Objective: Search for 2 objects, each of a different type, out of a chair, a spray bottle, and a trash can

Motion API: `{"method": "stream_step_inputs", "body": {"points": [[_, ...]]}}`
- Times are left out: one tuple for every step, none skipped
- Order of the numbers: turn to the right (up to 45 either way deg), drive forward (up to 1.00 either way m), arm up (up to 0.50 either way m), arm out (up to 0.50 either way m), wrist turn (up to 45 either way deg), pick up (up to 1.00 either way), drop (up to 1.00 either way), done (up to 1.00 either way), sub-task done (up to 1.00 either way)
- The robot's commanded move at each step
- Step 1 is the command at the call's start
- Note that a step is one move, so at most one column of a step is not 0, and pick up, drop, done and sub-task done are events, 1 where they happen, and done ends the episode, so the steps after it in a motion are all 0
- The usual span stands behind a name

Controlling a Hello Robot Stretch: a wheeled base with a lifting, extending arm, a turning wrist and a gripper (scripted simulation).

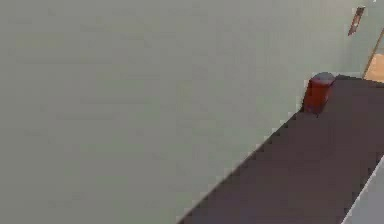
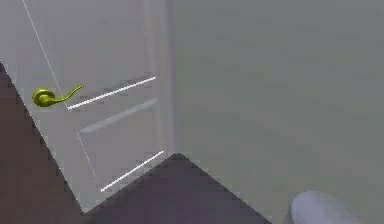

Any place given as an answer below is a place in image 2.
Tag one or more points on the white panelled room door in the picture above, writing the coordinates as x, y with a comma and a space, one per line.
110, 50

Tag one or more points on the pale grey rounded object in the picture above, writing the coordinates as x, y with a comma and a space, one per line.
320, 210

